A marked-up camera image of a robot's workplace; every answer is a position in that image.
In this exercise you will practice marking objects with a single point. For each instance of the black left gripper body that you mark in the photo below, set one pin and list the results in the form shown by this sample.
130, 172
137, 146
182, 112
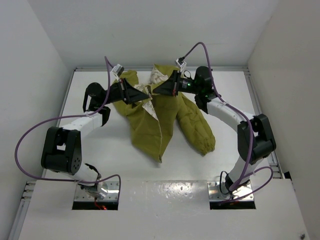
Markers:
118, 93

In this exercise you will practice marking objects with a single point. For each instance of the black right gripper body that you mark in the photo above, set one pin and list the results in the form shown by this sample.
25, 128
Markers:
185, 85

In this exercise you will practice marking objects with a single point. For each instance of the olive green jacket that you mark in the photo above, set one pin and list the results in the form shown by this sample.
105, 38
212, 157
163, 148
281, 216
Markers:
152, 120

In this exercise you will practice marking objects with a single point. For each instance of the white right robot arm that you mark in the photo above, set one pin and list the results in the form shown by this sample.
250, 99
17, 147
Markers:
255, 138

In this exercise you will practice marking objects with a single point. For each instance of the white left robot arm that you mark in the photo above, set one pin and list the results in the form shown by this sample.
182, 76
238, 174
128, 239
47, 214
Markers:
62, 151

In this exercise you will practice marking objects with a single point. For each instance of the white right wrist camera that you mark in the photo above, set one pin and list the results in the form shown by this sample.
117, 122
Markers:
180, 63

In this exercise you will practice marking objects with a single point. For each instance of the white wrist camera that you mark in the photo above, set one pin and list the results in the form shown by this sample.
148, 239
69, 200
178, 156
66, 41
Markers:
117, 70
180, 63

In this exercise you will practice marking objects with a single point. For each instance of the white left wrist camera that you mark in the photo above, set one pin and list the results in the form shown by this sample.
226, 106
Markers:
117, 70

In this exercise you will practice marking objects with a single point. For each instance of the left aluminium base plate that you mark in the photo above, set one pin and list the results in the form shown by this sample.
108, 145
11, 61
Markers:
106, 191

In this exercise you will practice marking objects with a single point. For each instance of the aluminium base plate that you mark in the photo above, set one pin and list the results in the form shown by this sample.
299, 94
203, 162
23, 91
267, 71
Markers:
106, 191
218, 192

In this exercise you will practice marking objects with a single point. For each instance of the right aluminium base plate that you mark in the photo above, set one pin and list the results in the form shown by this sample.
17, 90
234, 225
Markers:
218, 192

